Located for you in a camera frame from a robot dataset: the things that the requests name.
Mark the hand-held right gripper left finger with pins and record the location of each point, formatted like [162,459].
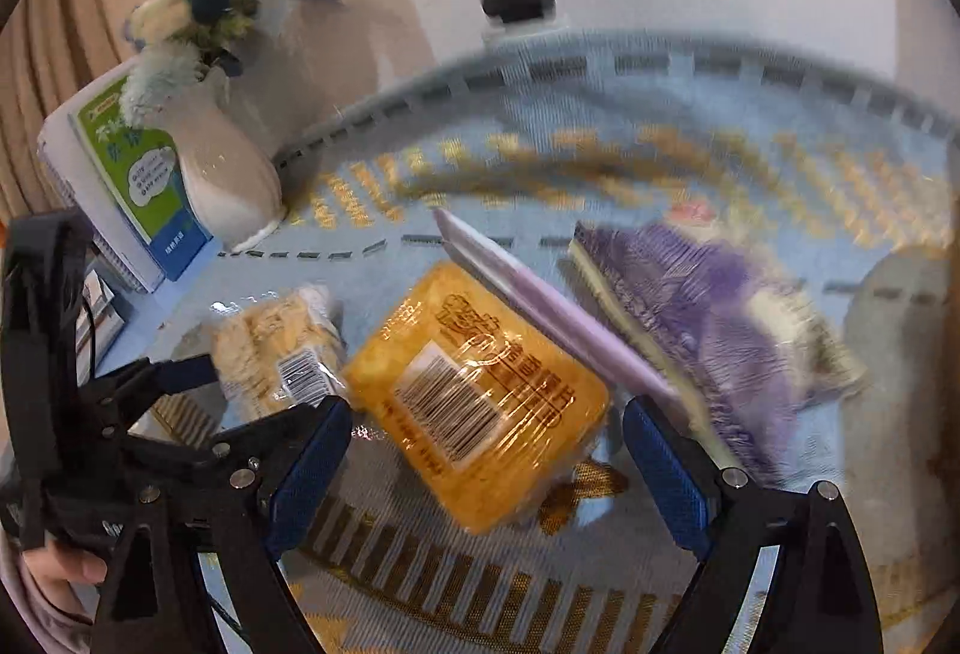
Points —
[307,466]

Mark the orange snack packet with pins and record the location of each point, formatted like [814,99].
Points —
[480,399]

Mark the green and white box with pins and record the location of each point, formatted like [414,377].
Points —
[146,181]

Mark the person's left forearm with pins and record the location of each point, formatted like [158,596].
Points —
[37,624]

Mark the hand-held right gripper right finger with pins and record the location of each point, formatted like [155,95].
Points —
[664,466]

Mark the beige ribbed curtain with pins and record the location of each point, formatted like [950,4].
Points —
[45,61]

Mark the purple snack packet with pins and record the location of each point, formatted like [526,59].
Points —
[697,316]

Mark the lavender flat packet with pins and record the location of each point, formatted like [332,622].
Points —
[547,309]

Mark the white ceramic vase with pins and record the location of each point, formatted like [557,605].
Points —
[225,174]

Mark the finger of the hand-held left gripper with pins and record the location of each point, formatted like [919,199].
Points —
[232,440]
[180,375]

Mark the person's left hand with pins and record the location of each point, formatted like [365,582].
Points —
[60,564]

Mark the blue patterned mat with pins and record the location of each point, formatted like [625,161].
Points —
[600,121]

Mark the small white box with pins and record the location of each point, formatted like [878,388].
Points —
[103,316]

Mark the pale clear snack packet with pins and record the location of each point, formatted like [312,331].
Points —
[255,346]

